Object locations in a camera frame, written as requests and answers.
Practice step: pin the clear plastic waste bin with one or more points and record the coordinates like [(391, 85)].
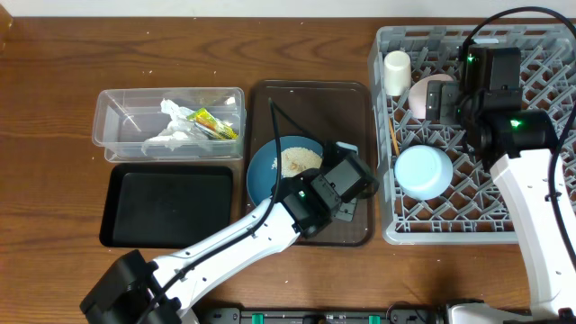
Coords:
[(125, 118)]

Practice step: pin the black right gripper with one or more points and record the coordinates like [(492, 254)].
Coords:
[(440, 102)]

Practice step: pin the white rice leftovers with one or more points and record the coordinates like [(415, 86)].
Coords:
[(297, 160)]

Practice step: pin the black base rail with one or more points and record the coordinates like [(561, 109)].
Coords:
[(402, 315)]

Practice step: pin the white cup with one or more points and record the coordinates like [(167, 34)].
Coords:
[(397, 73)]

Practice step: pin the brown serving tray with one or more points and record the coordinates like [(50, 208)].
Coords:
[(337, 111)]

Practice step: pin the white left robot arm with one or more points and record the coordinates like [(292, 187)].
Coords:
[(165, 289)]

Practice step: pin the white napkin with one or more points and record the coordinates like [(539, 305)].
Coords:
[(179, 131)]

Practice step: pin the large blue plate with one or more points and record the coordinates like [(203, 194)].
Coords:
[(261, 175)]

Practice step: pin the yellow green snack wrapper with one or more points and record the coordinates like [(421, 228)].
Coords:
[(212, 126)]

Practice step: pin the black plastic tray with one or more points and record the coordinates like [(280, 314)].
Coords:
[(165, 206)]

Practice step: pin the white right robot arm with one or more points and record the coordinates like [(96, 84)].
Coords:
[(520, 149)]

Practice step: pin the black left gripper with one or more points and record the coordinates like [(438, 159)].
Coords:
[(319, 178)]

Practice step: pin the grey dishwasher rack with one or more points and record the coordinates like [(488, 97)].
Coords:
[(470, 210)]

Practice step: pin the wooden chopstick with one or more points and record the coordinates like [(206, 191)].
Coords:
[(394, 138)]

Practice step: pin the light blue bowl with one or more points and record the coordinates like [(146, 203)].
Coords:
[(423, 172)]

